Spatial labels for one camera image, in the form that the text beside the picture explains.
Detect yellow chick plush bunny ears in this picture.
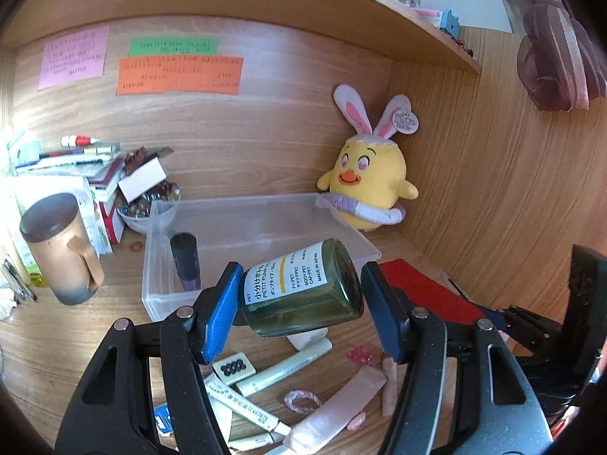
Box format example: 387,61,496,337
317,84,422,233

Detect wooden shelf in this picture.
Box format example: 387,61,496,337
28,0,482,75

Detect brown ceramic mug with lid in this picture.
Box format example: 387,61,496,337
19,193,105,305

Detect pile of glass marbles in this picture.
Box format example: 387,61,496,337
116,181,182,219

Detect white folded card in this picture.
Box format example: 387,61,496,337
118,158,168,201

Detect blue and white packet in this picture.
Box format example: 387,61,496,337
154,403,175,435

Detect white bowl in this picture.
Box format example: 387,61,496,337
115,199,181,234

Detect orange paper note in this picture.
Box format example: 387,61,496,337
116,55,245,96

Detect teal box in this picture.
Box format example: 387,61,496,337
7,128,41,168

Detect clear plastic bin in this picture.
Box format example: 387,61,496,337
141,193,382,322

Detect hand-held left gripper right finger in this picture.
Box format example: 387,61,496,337
360,262,555,455

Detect blue toy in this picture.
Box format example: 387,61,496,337
439,8,462,39

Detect red envelope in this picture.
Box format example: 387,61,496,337
379,258,485,328

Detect pink paper note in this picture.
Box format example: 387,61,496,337
38,26,111,91

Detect small purple bottle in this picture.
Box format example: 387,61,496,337
170,232,202,292

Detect multicoloured pens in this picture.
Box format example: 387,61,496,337
40,143,122,158

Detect brown hair clips bundle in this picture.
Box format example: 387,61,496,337
124,148,153,174

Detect red and white box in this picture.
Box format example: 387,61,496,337
97,196,127,245

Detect white folded tissue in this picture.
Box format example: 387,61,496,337
287,329,329,350

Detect pink beaded hair accessory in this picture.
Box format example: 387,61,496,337
346,347,381,367

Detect pale green marker pen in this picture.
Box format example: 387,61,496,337
236,339,333,396

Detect metal clip tool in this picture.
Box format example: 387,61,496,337
0,258,38,303

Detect green paper note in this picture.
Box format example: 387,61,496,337
127,36,219,58

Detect pink and white hair tie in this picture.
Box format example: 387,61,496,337
283,390,322,415

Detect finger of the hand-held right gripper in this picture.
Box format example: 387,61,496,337
479,304,570,357

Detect striped maroon curtain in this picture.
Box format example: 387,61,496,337
479,0,607,112

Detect white tube with teal print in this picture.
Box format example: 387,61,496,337
204,374,292,437

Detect stack of books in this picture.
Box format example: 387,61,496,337
14,152,126,200

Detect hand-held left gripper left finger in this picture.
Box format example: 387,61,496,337
54,262,245,455

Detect white pen with print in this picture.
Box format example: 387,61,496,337
228,431,286,454

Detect white mahjong tile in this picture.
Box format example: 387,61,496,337
212,352,257,386

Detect pink pouch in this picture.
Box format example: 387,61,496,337
283,367,388,455

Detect green glass bottle white label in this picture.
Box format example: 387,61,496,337
237,238,365,338

